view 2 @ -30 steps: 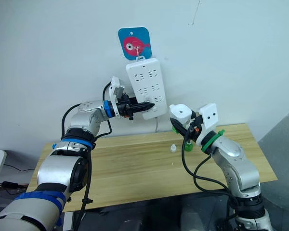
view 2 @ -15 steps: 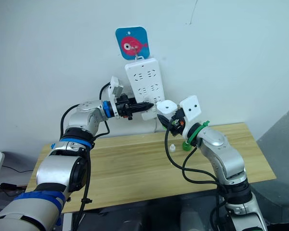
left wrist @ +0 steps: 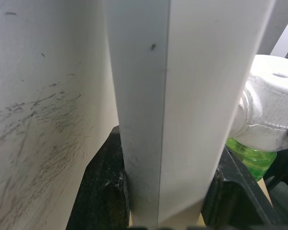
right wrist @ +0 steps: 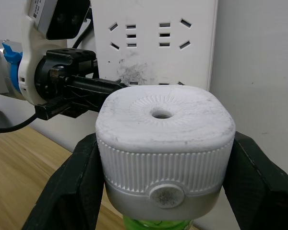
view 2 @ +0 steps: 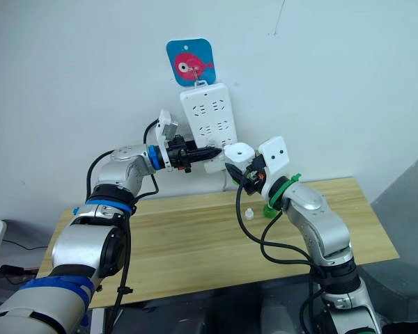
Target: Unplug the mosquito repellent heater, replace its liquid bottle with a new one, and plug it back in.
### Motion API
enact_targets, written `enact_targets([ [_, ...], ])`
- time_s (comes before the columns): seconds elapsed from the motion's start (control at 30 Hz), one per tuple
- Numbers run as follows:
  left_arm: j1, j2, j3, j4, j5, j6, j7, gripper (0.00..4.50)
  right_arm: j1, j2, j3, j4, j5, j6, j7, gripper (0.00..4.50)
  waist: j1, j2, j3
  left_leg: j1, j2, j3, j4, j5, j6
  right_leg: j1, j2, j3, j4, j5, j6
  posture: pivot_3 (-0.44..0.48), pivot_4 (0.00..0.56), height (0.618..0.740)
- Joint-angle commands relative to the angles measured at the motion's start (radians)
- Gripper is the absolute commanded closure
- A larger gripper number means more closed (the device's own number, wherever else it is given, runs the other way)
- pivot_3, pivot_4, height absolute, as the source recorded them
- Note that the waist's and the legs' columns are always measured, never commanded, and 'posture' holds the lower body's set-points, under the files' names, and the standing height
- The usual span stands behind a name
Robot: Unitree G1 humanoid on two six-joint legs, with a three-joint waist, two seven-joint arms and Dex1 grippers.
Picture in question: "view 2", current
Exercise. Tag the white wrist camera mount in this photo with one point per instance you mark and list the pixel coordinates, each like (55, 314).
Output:
(276, 153)
(164, 122)

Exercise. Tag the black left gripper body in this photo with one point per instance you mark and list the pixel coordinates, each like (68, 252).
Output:
(177, 154)

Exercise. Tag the green liquid bottle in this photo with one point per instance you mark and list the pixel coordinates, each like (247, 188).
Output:
(267, 211)

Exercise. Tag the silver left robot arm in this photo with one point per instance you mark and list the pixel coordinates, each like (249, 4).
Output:
(87, 243)

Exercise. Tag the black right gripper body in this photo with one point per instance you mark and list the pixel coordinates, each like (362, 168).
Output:
(255, 175)

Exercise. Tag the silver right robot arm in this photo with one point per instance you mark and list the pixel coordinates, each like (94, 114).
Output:
(317, 215)

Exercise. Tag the blue fish wall hook plate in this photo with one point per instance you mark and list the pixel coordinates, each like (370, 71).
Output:
(191, 61)

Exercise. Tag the white mosquito repellent heater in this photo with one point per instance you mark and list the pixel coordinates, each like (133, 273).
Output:
(239, 152)

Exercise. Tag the small white bottle cap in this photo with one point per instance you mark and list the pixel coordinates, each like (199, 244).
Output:
(249, 213)

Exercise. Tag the metal wall hook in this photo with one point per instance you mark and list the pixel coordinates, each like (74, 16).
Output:
(195, 73)

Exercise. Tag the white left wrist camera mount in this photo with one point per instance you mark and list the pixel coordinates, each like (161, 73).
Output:
(164, 122)

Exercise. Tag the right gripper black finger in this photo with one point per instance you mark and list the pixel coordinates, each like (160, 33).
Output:
(234, 172)

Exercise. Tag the white power strip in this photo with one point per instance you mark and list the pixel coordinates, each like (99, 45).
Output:
(209, 115)

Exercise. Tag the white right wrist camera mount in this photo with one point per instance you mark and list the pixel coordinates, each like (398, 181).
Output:
(276, 153)

